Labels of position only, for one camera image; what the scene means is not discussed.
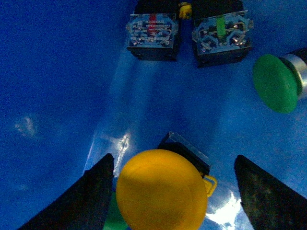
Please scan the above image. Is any green mushroom push button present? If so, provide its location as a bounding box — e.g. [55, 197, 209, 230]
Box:
[252, 47, 307, 114]

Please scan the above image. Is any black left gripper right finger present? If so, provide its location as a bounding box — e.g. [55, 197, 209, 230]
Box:
[234, 155, 307, 230]

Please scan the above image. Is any red-marked switch contact block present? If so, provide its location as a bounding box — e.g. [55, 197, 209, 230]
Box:
[126, 0, 180, 61]

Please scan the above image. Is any blue bin with buttons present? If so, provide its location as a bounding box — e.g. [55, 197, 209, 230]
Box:
[0, 0, 307, 230]

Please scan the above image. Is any green-marked switch contact block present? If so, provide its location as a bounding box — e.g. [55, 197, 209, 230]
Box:
[192, 0, 253, 68]

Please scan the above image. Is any yellow mushroom push button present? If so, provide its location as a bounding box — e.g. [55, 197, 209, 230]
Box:
[115, 131, 218, 230]

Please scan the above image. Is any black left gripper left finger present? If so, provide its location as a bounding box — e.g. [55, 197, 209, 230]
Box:
[19, 153, 114, 230]

